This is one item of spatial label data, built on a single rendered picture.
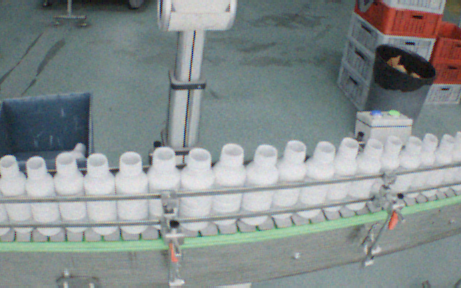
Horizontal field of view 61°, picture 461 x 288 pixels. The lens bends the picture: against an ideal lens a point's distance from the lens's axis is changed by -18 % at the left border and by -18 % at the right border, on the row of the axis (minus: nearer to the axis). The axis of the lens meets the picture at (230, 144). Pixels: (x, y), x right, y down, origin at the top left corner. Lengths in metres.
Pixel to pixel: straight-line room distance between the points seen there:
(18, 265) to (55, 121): 0.62
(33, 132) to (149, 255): 0.71
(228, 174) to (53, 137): 0.78
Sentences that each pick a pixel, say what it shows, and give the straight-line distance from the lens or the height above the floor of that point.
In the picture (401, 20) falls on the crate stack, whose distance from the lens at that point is 3.14.
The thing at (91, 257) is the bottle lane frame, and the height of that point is 0.96.
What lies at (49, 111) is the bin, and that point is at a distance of 1.40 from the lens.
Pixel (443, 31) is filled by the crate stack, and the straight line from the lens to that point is 4.20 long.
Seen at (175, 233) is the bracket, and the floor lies 1.09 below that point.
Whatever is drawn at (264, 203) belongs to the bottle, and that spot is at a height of 1.06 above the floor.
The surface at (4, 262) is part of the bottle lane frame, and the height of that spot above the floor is 0.94.
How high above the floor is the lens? 1.66
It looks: 37 degrees down
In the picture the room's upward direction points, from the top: 9 degrees clockwise
